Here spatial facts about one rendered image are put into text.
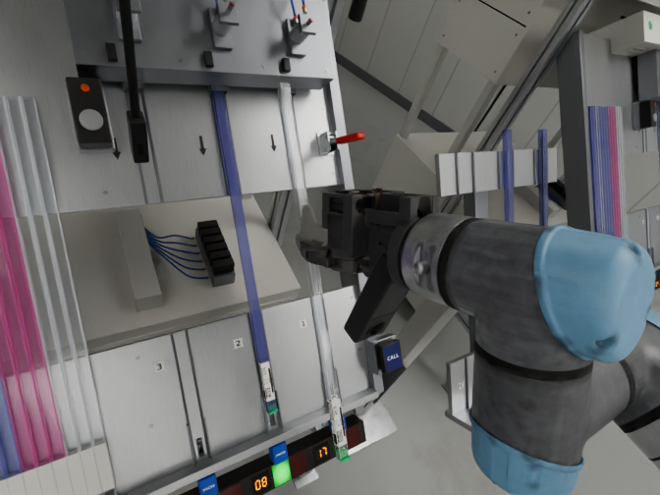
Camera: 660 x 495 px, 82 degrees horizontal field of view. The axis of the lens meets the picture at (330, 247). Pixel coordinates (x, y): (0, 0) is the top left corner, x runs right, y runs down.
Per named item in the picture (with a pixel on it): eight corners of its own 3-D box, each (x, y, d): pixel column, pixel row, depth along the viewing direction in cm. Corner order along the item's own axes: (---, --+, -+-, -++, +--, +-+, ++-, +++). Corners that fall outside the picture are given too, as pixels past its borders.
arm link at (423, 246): (491, 299, 33) (428, 320, 29) (449, 285, 37) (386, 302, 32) (499, 213, 31) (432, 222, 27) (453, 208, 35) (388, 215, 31)
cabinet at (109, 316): (265, 391, 136) (302, 288, 93) (20, 484, 101) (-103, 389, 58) (213, 257, 170) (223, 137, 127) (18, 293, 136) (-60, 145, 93)
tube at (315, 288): (345, 454, 51) (350, 458, 50) (336, 459, 51) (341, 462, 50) (286, 86, 51) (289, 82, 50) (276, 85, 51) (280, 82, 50)
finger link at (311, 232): (298, 200, 50) (343, 205, 43) (300, 244, 51) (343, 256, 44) (277, 201, 48) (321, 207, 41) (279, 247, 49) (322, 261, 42)
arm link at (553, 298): (596, 404, 20) (617, 249, 18) (434, 331, 29) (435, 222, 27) (649, 355, 24) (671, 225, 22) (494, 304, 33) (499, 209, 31)
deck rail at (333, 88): (364, 381, 74) (384, 391, 69) (357, 384, 73) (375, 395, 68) (308, 6, 69) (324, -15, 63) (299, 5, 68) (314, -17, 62)
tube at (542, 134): (544, 366, 83) (549, 368, 82) (540, 368, 82) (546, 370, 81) (541, 130, 76) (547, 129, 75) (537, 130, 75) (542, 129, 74)
